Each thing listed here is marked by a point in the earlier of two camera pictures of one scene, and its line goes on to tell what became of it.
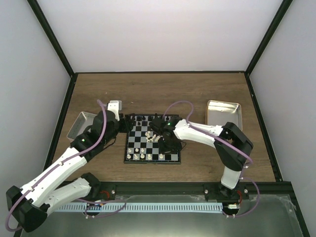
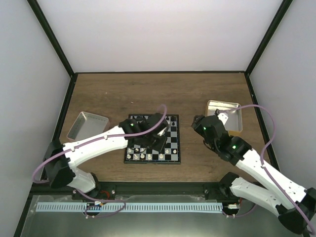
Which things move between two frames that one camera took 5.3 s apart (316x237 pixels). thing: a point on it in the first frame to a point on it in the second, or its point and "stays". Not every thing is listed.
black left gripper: x=128 y=125 to x=159 y=146
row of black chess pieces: x=148 y=118 stays
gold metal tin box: x=218 y=113 stays
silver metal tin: x=83 y=120 stays
